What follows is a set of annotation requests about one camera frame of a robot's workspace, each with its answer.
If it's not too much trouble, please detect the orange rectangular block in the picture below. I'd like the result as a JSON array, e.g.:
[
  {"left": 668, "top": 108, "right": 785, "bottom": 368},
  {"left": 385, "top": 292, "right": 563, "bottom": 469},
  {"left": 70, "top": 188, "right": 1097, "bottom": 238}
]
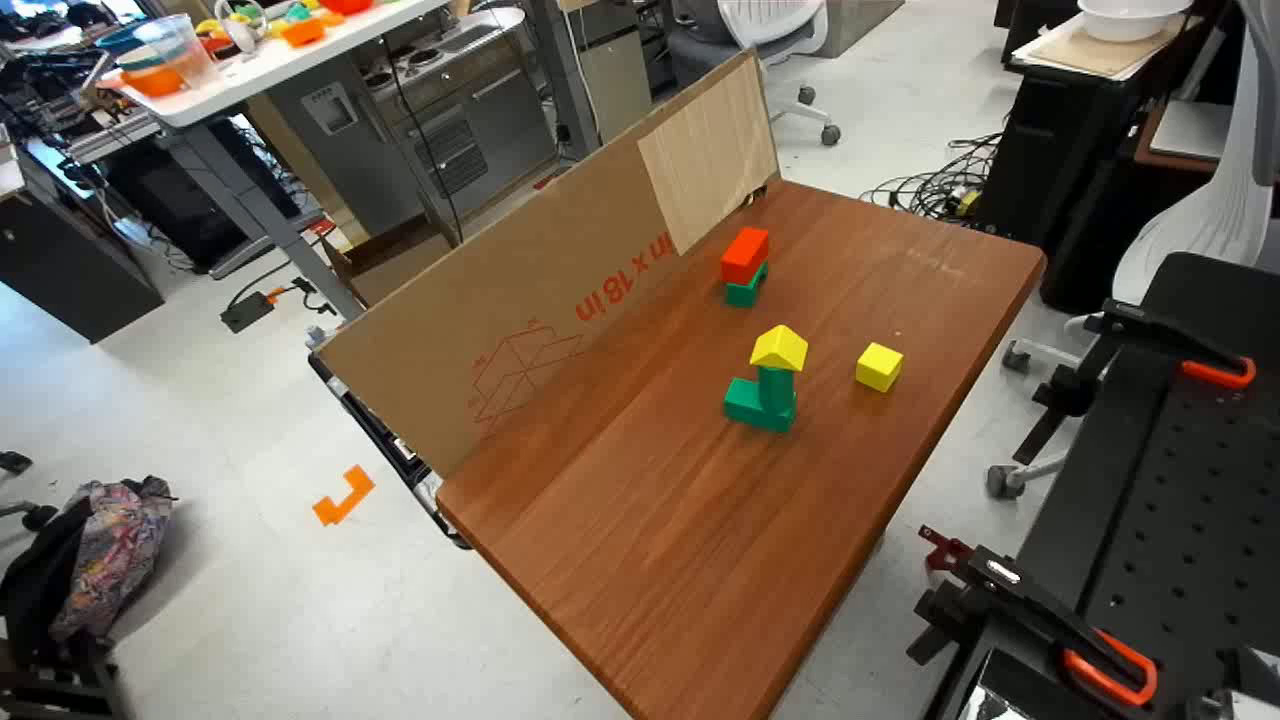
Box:
[{"left": 715, "top": 223, "right": 775, "bottom": 286}]

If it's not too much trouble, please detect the small green block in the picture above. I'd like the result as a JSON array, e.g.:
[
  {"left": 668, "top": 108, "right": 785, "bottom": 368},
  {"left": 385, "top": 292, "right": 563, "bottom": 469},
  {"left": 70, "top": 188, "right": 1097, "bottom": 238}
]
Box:
[{"left": 721, "top": 258, "right": 772, "bottom": 312}]

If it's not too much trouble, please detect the green L-shaped block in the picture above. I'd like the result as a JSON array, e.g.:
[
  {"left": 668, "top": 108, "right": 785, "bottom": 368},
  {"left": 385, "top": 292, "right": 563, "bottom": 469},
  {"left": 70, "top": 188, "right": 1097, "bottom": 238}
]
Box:
[{"left": 721, "top": 363, "right": 802, "bottom": 435}]

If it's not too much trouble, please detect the yellow cube block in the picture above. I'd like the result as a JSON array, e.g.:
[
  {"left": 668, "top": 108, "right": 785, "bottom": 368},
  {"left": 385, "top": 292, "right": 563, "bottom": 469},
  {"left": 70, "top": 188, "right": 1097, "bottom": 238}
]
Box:
[{"left": 852, "top": 341, "right": 908, "bottom": 397}]

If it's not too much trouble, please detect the brown cardboard panel red print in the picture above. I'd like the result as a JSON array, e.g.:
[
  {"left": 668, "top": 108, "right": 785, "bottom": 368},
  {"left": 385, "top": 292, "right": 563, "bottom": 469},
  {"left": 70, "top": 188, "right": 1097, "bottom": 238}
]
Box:
[{"left": 311, "top": 126, "right": 690, "bottom": 481}]

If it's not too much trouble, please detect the pale cardboard sheet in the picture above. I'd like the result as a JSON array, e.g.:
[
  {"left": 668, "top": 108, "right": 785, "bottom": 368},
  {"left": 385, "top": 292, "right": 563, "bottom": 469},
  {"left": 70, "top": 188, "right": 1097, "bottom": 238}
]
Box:
[{"left": 638, "top": 48, "right": 785, "bottom": 258}]

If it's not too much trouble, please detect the open brown cardboard box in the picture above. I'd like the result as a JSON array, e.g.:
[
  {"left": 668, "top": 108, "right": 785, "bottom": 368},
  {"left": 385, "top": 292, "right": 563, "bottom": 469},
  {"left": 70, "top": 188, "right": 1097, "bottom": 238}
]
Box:
[{"left": 326, "top": 210, "right": 465, "bottom": 307}]

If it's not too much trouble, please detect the grey toy kitchen cabinet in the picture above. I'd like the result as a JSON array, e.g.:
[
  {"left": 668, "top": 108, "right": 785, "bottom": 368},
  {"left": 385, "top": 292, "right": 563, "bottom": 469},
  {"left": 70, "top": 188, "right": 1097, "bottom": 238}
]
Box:
[{"left": 257, "top": 2, "right": 568, "bottom": 252}]

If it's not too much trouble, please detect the light grey office chair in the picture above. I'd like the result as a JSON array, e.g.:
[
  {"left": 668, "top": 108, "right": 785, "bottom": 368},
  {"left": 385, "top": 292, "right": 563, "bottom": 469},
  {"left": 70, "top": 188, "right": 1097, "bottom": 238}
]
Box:
[{"left": 662, "top": 0, "right": 850, "bottom": 151}]

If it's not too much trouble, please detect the black power brick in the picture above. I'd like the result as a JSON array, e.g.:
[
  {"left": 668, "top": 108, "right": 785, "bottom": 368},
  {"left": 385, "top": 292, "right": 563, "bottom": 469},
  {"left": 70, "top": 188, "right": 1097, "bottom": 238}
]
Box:
[{"left": 215, "top": 282, "right": 301, "bottom": 336}]

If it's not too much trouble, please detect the white table with toys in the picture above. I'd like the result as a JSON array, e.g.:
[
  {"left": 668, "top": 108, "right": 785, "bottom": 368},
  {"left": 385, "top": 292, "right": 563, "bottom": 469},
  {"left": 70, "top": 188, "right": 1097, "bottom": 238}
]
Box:
[{"left": 96, "top": 0, "right": 459, "bottom": 324}]

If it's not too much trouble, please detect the black side table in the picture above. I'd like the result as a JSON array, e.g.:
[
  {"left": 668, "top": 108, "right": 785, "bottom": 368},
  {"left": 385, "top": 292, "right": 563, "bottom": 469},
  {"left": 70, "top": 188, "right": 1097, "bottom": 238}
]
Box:
[{"left": 976, "top": 0, "right": 1236, "bottom": 320}]

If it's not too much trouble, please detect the orange bowl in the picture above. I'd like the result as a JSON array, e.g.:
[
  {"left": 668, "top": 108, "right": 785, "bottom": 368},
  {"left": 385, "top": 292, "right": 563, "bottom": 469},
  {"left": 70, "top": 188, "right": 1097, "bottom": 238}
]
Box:
[{"left": 119, "top": 55, "right": 192, "bottom": 101}]

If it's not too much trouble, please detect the patterned backpack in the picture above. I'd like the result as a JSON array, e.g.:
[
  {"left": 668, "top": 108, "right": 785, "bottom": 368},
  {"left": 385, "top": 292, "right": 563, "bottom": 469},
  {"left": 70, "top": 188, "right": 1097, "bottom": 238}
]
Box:
[{"left": 0, "top": 473, "right": 182, "bottom": 660}]

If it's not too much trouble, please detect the black storage shelf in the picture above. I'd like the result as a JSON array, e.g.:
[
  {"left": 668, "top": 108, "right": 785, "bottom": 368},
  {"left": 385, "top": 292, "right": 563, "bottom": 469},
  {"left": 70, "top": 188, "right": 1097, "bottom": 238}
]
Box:
[{"left": 0, "top": 124, "right": 171, "bottom": 346}]

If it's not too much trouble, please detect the white bowl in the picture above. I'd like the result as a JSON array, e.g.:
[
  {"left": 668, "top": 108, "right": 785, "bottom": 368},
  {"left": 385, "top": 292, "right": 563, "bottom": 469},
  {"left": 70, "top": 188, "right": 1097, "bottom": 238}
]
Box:
[{"left": 1077, "top": 0, "right": 1201, "bottom": 48}]

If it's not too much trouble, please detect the tangle of floor cables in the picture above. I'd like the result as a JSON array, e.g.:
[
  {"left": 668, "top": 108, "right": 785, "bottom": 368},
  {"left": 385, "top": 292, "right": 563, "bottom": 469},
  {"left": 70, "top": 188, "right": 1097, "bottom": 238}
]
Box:
[{"left": 861, "top": 126, "right": 1009, "bottom": 223}]

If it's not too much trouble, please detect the black caster frame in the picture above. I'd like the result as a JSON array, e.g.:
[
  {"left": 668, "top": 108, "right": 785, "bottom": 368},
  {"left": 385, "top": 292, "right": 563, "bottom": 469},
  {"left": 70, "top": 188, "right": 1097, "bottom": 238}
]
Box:
[{"left": 986, "top": 336, "right": 1113, "bottom": 502}]

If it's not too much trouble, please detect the orange-handled black clamp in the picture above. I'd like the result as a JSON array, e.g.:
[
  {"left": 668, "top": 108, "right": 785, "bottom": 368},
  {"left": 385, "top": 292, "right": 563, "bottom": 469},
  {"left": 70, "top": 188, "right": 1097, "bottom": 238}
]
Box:
[
  {"left": 911, "top": 522, "right": 1165, "bottom": 712},
  {"left": 1086, "top": 301, "right": 1259, "bottom": 397}
]

